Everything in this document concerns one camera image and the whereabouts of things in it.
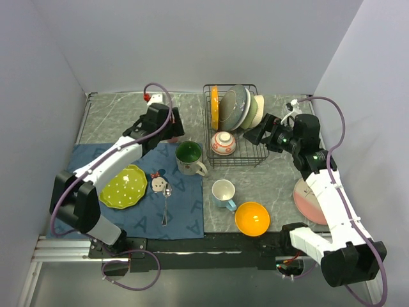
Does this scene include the blue floral plate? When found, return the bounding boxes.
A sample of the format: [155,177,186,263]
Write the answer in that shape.
[219,84,247,131]

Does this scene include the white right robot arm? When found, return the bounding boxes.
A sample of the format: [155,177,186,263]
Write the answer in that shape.
[243,114,387,287]

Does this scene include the teal rim white plate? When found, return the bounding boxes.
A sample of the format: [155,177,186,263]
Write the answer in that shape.
[238,88,254,129]

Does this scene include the red white patterned dish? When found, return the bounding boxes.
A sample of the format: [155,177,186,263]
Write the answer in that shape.
[210,131,236,156]

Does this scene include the cream square cartoon dish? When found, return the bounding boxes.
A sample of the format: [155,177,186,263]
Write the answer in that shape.
[249,95,265,129]

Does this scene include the blue letter-print cloth mat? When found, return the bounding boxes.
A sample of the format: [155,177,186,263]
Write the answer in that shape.
[46,143,205,240]

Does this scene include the light blue mug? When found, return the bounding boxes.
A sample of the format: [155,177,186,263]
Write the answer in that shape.
[212,179,237,212]

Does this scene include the green-inside floral mug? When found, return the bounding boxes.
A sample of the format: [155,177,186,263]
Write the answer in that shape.
[175,141,208,177]

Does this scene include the aluminium rail frame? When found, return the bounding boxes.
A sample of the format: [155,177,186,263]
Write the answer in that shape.
[31,236,102,263]

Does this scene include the black wire dish rack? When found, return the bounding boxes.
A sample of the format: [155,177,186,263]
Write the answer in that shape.
[202,84,269,168]

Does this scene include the orange bowl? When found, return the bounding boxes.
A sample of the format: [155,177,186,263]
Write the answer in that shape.
[235,201,270,237]

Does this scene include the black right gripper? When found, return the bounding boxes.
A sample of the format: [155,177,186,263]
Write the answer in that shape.
[243,113,301,155]

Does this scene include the green square panda dish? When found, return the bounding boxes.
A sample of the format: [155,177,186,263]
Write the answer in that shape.
[240,94,258,130]

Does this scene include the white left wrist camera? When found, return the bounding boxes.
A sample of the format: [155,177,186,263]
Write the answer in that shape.
[143,93,164,106]

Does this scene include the pink white round plate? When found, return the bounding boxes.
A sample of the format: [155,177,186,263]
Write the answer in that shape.
[293,178,327,225]

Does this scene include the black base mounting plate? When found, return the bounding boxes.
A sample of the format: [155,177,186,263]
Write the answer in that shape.
[88,232,297,272]

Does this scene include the orange polka dot plate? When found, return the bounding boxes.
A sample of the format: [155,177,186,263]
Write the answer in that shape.
[210,85,219,131]

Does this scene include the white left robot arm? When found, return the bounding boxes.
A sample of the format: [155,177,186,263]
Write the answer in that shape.
[50,103,185,257]

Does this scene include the green polka dot plate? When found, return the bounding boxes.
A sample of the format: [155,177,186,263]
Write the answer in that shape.
[99,164,148,210]

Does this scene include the silver spoon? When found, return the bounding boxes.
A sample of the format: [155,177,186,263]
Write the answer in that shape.
[162,183,173,226]

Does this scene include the cartoon mouse spoon rest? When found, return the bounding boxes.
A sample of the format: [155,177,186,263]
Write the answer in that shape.
[148,169,168,193]

